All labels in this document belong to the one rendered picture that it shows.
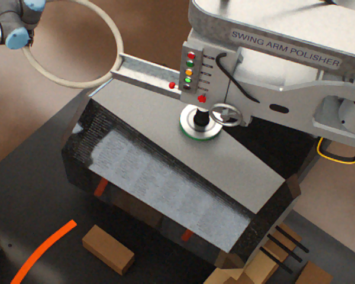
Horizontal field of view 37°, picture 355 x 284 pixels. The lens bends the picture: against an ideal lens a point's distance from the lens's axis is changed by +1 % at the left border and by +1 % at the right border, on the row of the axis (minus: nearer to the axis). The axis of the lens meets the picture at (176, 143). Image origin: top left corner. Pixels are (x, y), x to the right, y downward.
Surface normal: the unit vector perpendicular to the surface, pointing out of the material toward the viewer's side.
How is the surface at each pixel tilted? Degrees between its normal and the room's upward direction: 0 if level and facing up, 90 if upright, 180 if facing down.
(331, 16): 0
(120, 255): 0
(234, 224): 45
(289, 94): 90
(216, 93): 90
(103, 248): 0
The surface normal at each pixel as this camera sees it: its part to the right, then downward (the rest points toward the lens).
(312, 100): -0.32, 0.80
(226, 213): -0.38, 0.09
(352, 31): 0.07, -0.52
